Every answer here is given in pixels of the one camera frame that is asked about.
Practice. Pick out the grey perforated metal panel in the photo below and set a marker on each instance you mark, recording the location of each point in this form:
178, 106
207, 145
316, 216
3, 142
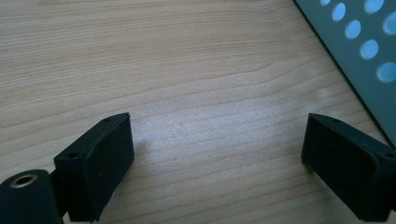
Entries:
358, 62

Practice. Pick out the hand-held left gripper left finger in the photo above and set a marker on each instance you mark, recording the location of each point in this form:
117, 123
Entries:
99, 168

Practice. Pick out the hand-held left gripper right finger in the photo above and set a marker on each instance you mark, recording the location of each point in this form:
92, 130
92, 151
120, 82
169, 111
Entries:
345, 168

